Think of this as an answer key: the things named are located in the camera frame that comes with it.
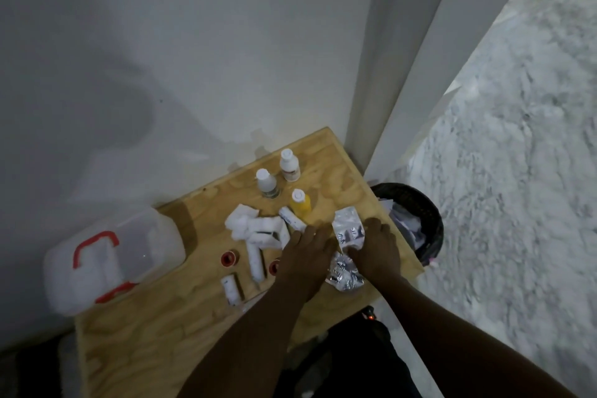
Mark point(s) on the person's right hand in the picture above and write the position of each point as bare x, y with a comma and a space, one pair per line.
378, 255

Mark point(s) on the person's left hand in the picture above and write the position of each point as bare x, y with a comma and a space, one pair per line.
303, 267

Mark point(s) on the person's left fingers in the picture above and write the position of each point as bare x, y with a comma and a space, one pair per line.
310, 238

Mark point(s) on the person's right thumb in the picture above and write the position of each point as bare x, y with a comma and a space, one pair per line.
357, 251

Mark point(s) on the silver pill blister pack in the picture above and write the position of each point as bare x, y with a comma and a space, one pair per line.
344, 274
347, 227

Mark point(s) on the person's right forearm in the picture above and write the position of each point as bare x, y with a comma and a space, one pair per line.
447, 341

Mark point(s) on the person's left forearm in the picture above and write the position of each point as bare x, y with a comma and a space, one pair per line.
252, 346

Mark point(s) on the yellow bottle white cap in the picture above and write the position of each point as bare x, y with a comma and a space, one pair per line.
301, 206

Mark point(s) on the white gauze packet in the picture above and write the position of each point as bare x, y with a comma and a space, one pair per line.
266, 226
265, 240

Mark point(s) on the red tape roll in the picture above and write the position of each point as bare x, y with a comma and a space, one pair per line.
228, 259
274, 267

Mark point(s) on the crumpled trash wrappers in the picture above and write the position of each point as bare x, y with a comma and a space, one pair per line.
405, 225

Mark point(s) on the small device with red light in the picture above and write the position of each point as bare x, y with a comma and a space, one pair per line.
368, 314

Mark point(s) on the white bottle grey label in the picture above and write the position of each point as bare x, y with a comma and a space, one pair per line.
267, 184

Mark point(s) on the white bottle brown label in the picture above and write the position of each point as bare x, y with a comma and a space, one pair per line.
289, 167

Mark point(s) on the black waste bin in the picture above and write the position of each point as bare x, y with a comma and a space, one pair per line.
431, 225

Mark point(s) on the person's dark trousers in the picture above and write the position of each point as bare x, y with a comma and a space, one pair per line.
345, 360

